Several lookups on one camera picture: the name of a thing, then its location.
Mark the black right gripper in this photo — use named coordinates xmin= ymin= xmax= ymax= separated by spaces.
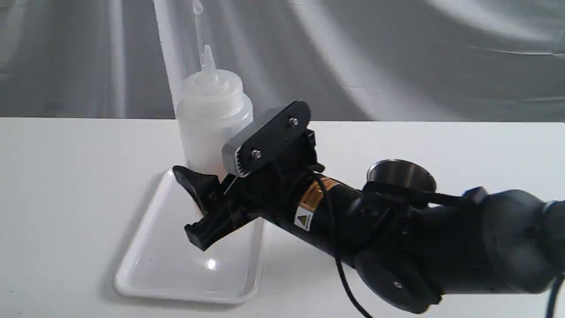
xmin=172 ymin=129 xmax=324 ymax=251

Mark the black cable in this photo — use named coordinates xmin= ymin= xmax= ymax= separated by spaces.
xmin=309 ymin=170 xmax=376 ymax=318

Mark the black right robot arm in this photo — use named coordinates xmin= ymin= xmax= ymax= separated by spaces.
xmin=172 ymin=129 xmax=564 ymax=318

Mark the translucent squeeze bottle amber liquid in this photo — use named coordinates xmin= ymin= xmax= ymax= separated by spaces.
xmin=176 ymin=0 xmax=254 ymax=181

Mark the grey fabric backdrop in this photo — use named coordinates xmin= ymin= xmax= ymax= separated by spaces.
xmin=1 ymin=0 xmax=565 ymax=121

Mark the white plastic tray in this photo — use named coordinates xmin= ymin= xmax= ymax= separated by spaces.
xmin=114 ymin=169 xmax=264 ymax=305

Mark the stainless steel cup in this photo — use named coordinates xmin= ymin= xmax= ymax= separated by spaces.
xmin=366 ymin=159 xmax=437 ymax=193

